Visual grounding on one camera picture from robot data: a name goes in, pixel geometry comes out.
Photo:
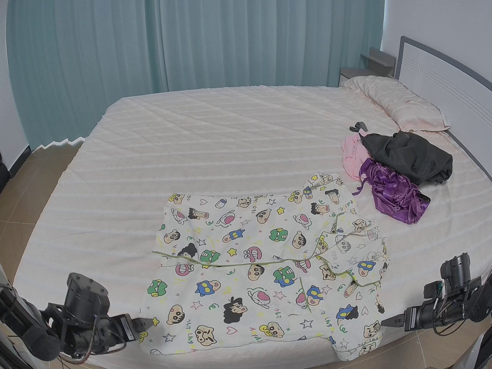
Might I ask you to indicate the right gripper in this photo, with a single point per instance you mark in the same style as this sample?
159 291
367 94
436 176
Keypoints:
421 317

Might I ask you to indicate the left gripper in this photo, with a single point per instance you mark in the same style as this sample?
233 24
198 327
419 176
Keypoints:
121 331

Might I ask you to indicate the white printed pyjama top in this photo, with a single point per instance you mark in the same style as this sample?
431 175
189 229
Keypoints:
250 275

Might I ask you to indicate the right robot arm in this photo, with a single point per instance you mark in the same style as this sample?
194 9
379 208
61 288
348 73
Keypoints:
457 271

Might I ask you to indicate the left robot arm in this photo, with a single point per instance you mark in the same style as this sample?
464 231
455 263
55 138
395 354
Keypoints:
84 294

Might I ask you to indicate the bed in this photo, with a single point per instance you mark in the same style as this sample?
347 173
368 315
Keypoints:
211 137

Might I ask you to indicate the purple satin garment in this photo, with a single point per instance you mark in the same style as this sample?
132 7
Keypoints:
396 198

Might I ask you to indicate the black garment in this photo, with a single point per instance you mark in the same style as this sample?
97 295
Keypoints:
411 156

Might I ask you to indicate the pink garment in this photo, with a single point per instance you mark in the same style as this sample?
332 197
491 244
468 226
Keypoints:
351 156

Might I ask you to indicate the pale pink pillow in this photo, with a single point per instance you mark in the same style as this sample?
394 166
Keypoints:
403 102

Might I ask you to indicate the grey bedside table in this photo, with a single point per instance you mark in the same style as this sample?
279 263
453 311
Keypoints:
374 62

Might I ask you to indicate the blue-green curtain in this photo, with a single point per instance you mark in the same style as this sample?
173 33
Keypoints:
153 33

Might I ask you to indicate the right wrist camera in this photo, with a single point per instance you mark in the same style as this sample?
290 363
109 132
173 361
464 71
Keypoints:
432 291

